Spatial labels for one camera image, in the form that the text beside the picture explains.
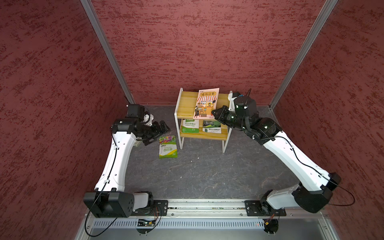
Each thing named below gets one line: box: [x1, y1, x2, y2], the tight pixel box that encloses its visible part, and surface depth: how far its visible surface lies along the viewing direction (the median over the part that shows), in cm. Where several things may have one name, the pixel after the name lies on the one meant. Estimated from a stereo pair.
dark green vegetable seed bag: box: [202, 120, 222, 134], surface depth 89 cm
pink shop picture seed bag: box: [193, 87, 220, 120], surface depth 72 cm
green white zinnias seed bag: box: [158, 135, 178, 159], surface depth 97 cm
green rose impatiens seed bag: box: [181, 119, 200, 133], surface depth 89 cm
